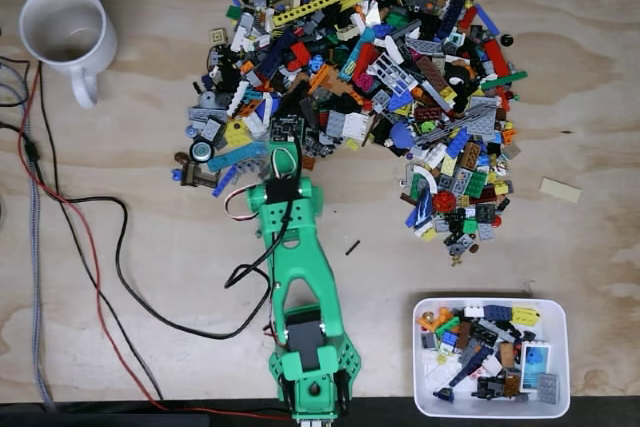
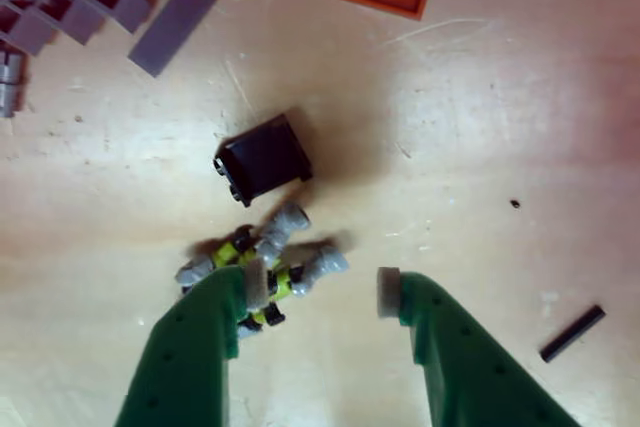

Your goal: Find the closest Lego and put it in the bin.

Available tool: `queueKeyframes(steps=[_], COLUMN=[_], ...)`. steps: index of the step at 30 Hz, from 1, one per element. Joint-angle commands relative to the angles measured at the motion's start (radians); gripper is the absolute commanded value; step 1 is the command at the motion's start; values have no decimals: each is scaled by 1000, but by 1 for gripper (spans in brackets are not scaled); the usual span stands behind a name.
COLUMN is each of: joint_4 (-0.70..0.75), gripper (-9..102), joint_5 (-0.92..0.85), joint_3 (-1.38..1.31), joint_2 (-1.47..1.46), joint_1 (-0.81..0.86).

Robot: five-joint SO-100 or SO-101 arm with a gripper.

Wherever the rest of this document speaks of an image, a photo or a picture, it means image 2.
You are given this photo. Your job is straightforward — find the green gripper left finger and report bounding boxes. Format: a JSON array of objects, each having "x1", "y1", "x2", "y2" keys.
[{"x1": 113, "y1": 262, "x2": 270, "y2": 427}]

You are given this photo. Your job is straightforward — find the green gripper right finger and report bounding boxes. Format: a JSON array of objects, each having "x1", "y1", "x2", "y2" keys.
[{"x1": 376, "y1": 266, "x2": 582, "y2": 427}]

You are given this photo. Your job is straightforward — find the lime and grey figure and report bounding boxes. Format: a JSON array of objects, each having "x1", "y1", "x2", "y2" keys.
[{"x1": 174, "y1": 201, "x2": 350, "y2": 339}]

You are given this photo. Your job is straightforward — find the black glossy box piece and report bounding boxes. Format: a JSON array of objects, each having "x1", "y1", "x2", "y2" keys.
[{"x1": 213, "y1": 112, "x2": 315, "y2": 209}]

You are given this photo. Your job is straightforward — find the small black bar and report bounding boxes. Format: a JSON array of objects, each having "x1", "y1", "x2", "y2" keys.
[{"x1": 538, "y1": 304, "x2": 607, "y2": 363}]

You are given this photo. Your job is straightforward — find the grey ribbed connector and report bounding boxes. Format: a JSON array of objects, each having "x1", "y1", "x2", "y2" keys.
[{"x1": 0, "y1": 48, "x2": 27, "y2": 119}]

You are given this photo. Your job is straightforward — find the grey flat tile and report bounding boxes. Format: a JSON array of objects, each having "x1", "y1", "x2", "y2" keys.
[{"x1": 127, "y1": 0, "x2": 222, "y2": 80}]

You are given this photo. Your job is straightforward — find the grey arch bricks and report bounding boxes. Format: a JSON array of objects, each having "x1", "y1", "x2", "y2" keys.
[{"x1": 0, "y1": 0, "x2": 154, "y2": 56}]

